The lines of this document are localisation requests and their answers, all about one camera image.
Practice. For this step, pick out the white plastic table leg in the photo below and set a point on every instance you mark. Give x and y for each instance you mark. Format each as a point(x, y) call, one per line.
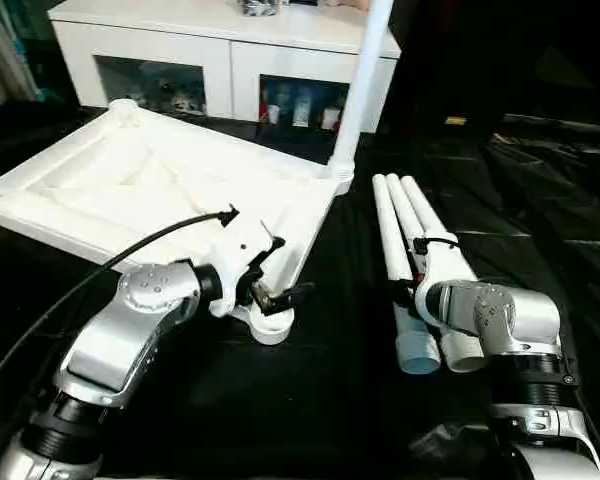
point(422, 210)
point(395, 240)
point(462, 350)
point(365, 75)

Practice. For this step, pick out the white plastic table top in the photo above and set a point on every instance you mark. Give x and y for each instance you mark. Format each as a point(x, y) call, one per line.
point(130, 190)

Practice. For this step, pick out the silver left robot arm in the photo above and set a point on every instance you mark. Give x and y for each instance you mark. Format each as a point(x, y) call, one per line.
point(130, 320)

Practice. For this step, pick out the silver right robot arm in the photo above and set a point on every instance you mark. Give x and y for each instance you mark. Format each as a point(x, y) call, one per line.
point(520, 310)

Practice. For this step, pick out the black shiny mat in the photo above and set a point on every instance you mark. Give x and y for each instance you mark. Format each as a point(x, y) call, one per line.
point(330, 400)

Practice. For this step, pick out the small white cup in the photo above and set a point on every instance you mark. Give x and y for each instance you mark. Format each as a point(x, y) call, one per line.
point(275, 114)
point(330, 119)

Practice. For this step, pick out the small beige label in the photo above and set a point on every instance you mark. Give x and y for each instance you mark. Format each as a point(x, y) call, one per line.
point(455, 120)

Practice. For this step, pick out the red bottle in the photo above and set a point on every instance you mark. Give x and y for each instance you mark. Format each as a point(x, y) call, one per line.
point(265, 112)

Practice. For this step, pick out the white printed mug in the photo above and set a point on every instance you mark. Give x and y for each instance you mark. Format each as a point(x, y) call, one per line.
point(302, 110)

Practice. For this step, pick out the long black bar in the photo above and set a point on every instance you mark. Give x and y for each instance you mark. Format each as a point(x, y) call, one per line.
point(555, 125)

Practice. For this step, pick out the white sideboard cabinet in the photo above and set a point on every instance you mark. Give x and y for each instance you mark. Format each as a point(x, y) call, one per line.
point(220, 45)

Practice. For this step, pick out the dark cluttered bundle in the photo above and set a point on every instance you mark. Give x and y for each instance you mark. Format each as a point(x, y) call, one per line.
point(257, 6)

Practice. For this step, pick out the beige curtain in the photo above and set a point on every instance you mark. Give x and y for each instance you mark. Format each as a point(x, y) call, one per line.
point(0, 50)

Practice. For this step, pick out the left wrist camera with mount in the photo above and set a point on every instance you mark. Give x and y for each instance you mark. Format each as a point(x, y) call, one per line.
point(245, 245)

